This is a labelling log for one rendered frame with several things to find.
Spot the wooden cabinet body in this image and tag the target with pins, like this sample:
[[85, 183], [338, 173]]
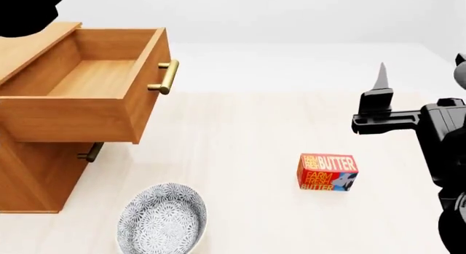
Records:
[[32, 177]]

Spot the red butter box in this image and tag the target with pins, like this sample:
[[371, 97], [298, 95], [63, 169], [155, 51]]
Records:
[[327, 172]]

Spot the open wooden drawer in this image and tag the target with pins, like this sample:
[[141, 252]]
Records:
[[73, 123]]

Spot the white blue patterned bowl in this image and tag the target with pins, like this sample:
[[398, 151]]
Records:
[[160, 221]]

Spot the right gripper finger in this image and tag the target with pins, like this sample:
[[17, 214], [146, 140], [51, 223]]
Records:
[[376, 101], [461, 74]]

